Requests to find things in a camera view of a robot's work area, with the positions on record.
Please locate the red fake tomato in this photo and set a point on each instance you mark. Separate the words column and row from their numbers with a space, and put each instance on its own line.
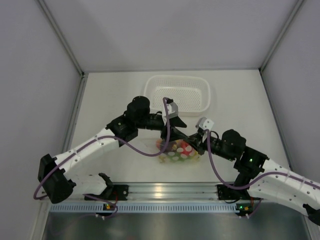
column 186, row 150

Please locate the yellow fake bananas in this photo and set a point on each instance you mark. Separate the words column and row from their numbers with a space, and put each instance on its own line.
column 161, row 144

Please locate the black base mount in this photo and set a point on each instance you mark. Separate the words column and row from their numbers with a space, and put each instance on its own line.
column 117, row 192
column 227, row 194

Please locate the clear zip top bag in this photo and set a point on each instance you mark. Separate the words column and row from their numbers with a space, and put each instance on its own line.
column 148, row 146

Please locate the grey slotted cable duct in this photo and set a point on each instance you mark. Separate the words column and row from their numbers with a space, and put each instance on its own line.
column 135, row 207

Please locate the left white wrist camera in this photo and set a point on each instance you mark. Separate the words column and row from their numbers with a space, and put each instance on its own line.
column 170, row 109

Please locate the aluminium mounting rail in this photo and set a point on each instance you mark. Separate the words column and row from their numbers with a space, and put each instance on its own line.
column 171, row 191

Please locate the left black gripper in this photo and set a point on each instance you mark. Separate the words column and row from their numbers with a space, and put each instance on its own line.
column 175, row 133

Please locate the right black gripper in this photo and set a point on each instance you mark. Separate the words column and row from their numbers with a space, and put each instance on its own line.
column 198, row 143

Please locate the green fake grapes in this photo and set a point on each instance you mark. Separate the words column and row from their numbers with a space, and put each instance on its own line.
column 175, row 157

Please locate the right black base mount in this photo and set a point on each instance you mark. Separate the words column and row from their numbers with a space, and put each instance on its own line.
column 227, row 194

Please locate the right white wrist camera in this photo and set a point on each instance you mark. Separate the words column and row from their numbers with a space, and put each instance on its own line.
column 204, row 124

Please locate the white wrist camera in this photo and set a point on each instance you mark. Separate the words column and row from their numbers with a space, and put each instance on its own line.
column 170, row 109
column 204, row 124

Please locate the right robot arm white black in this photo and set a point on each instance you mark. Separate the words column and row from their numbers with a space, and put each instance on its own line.
column 258, row 175

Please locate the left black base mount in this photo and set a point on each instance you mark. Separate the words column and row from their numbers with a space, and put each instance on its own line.
column 117, row 192

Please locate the white perforated plastic basket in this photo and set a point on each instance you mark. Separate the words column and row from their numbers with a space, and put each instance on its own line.
column 191, row 94

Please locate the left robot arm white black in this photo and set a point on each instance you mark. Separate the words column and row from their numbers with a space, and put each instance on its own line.
column 57, row 175

